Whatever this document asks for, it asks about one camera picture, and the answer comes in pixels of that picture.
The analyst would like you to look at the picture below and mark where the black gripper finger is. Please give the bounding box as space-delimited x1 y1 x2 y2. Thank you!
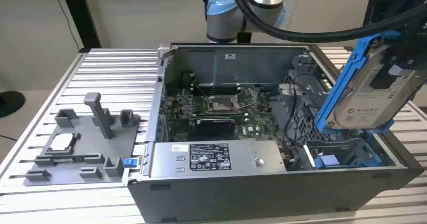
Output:
370 50 418 89

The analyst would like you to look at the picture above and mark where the hard disk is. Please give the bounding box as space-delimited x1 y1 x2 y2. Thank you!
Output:
315 31 418 136

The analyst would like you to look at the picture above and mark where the grey metal disk bay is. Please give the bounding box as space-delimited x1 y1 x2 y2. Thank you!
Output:
275 55 338 145

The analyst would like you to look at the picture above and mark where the black RAM slot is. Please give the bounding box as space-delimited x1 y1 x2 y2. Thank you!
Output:
192 85 242 96

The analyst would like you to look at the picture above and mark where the green motherboard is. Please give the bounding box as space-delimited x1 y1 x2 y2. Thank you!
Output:
164 83 284 144

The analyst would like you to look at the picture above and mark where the metal socket cover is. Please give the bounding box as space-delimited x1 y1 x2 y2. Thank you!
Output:
232 88 262 110

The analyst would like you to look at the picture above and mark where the black connector block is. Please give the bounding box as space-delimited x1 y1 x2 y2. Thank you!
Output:
238 32 254 44

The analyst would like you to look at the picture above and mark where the silver power supply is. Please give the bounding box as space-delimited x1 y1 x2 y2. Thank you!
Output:
148 141 288 179

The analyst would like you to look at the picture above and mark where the CPU socket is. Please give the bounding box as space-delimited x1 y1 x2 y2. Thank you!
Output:
206 95 242 114

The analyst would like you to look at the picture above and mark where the black power supply label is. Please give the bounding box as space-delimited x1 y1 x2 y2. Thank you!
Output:
188 143 232 172

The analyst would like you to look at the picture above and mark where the open grey PC case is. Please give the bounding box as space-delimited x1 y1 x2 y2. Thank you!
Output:
127 42 427 224

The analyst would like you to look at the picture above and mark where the grey parts rack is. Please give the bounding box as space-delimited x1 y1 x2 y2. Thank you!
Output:
23 92 143 187

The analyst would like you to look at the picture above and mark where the green RAM stick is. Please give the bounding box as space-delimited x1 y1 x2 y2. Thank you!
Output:
36 154 101 163

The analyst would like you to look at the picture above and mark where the silver CPU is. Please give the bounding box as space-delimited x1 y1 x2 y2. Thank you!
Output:
49 135 75 151

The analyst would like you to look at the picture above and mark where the black round stand foot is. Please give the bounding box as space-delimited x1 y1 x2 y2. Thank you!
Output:
0 90 27 119

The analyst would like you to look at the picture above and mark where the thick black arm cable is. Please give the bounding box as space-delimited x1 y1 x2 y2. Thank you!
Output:
227 0 427 44

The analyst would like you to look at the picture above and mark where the black metal post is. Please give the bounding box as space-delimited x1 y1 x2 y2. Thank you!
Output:
57 0 103 50

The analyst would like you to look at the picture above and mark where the thin black wall cable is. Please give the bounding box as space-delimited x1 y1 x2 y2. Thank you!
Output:
49 0 81 49

